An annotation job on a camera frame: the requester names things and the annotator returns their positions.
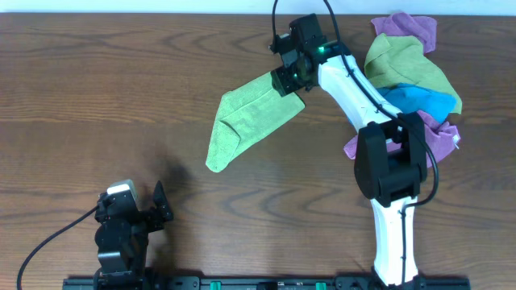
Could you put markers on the light green cloth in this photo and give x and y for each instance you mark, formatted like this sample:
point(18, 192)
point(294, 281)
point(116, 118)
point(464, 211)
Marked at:
point(247, 115)

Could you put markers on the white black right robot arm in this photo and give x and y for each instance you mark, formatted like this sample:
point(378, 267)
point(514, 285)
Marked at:
point(390, 159)

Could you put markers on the olive green cloth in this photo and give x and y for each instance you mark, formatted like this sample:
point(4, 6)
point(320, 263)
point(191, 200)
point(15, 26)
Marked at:
point(392, 60)

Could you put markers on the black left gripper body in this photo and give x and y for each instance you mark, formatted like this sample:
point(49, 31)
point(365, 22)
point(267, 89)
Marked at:
point(151, 221)

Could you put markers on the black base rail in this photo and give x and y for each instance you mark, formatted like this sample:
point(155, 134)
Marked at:
point(195, 283)

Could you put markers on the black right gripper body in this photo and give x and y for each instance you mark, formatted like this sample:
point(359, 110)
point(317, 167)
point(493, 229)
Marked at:
point(291, 78)

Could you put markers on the purple cloth near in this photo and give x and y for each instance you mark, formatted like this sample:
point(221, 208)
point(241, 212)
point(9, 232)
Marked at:
point(442, 138)

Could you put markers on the blue cloth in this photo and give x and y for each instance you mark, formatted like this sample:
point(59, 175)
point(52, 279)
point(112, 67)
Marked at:
point(410, 98)

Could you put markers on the purple cloth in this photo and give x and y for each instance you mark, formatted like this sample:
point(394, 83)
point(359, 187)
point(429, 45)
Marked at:
point(424, 28)
point(442, 138)

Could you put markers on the purple cloth far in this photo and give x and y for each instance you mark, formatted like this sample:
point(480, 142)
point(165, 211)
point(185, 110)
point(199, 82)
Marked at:
point(424, 28)

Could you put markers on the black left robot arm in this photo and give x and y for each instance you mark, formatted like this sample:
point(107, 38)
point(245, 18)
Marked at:
point(122, 237)

